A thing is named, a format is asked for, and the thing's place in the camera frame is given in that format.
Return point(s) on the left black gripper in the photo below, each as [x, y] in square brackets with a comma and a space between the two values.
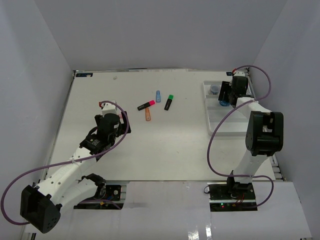
[122, 129]

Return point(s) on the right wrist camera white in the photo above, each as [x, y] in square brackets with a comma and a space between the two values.
[239, 73]

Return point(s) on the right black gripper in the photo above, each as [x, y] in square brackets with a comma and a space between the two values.
[225, 87]

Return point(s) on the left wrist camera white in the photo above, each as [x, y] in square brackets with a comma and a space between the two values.
[107, 108]

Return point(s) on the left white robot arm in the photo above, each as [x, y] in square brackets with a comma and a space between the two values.
[43, 204]

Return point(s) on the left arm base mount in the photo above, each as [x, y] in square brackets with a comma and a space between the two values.
[113, 199]

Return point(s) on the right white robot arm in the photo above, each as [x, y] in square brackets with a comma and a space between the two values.
[264, 135]

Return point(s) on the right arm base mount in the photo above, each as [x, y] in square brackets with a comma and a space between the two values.
[223, 199]

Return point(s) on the green cap black highlighter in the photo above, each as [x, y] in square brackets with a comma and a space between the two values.
[168, 102]

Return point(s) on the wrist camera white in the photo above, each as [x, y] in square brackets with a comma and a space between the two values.
[107, 108]
[239, 73]

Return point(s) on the left blue label sticker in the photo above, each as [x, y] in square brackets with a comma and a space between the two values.
[84, 75]

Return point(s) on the pink cap black highlighter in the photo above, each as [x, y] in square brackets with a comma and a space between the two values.
[146, 105]

